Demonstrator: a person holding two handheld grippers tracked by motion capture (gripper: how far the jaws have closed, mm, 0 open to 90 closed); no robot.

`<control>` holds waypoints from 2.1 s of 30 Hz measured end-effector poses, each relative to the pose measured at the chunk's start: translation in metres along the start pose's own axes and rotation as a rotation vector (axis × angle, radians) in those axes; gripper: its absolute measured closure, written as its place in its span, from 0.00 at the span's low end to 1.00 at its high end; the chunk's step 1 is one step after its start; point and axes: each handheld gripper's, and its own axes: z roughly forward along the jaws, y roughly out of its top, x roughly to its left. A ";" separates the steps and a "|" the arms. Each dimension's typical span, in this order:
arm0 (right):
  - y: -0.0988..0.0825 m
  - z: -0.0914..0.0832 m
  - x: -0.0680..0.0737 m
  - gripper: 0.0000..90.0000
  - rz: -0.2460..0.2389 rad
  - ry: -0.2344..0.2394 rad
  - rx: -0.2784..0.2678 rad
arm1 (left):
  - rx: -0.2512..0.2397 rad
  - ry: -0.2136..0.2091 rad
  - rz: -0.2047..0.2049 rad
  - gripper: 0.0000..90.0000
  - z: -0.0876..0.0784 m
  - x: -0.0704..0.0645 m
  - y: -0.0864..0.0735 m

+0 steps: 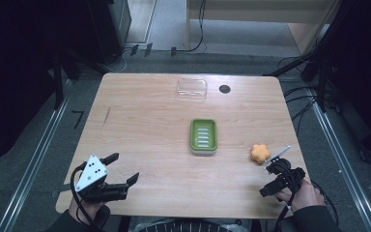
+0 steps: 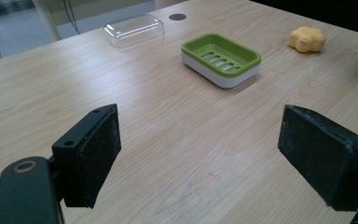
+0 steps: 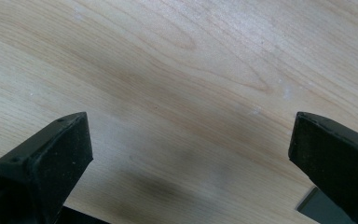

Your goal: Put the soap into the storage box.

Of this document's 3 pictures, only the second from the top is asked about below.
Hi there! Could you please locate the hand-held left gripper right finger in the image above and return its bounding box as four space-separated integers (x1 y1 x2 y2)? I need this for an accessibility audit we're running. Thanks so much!
277 105 358 213

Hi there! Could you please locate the clear plastic lid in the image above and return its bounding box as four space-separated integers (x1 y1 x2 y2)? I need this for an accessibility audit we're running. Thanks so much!
103 13 165 49

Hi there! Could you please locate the white table leg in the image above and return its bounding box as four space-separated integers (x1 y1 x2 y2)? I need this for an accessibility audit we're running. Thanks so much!
32 0 62 43

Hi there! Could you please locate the green and white soap dish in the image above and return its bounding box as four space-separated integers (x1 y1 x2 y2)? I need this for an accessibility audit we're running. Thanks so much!
180 33 263 90

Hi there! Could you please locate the black cable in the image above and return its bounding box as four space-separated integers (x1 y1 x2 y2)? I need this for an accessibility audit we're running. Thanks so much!
62 0 81 35

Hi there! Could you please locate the yellow soap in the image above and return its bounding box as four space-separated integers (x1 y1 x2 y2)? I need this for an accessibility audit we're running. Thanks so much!
288 25 327 53

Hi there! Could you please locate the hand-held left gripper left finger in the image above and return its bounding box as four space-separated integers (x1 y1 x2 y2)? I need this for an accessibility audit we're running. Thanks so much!
51 103 122 209

